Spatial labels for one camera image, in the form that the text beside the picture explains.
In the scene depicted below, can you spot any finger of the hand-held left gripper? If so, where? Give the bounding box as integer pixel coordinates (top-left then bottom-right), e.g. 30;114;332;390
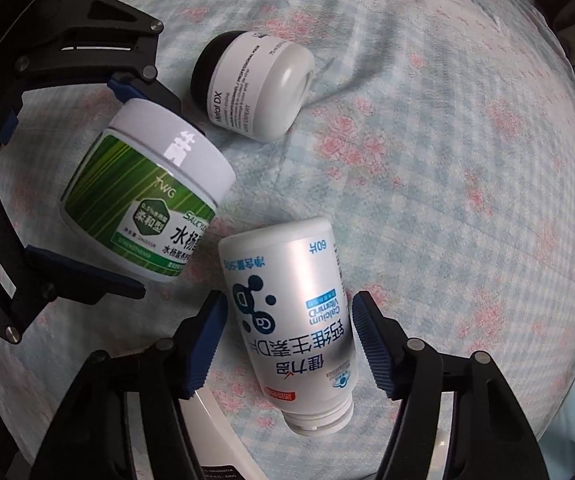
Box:
0;152;147;346
15;0;184;113

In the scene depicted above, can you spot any floral checked bedsheet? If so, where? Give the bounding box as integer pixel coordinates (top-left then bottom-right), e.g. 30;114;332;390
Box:
0;0;575;480

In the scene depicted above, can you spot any green label jar white lid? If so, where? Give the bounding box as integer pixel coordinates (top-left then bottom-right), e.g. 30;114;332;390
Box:
60;99;237;283

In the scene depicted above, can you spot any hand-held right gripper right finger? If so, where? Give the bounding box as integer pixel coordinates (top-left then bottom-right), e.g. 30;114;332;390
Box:
351;290;551;480

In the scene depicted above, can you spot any white vitamin bottle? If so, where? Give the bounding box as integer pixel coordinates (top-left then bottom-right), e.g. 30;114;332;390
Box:
218;216;355;435

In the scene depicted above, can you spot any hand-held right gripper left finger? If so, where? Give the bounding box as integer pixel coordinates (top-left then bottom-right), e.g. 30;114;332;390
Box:
28;290;229;480

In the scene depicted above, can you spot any white jar black lid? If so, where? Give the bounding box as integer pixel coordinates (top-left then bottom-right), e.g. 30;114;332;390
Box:
191;31;315;142

